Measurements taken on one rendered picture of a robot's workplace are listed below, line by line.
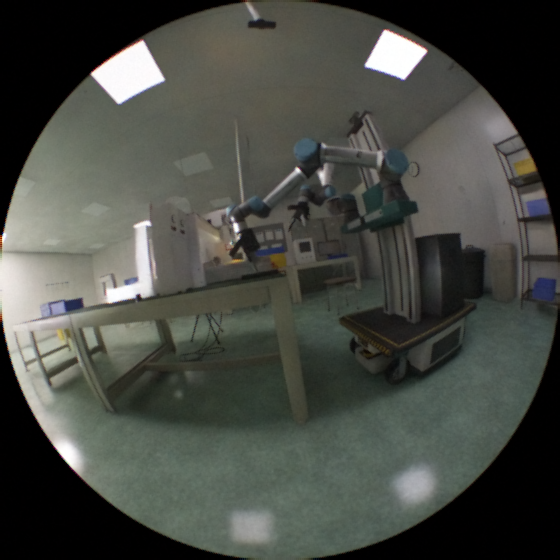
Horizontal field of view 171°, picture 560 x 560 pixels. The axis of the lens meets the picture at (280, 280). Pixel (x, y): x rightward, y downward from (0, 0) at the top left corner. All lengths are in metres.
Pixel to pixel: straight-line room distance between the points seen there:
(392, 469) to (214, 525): 0.67
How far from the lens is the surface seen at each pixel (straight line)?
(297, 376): 0.84
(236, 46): 2.16
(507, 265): 2.76
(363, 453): 0.92
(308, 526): 0.80
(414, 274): 1.20
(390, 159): 0.91
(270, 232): 5.57
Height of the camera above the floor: 0.79
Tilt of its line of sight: 4 degrees down
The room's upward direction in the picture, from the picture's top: 10 degrees counter-clockwise
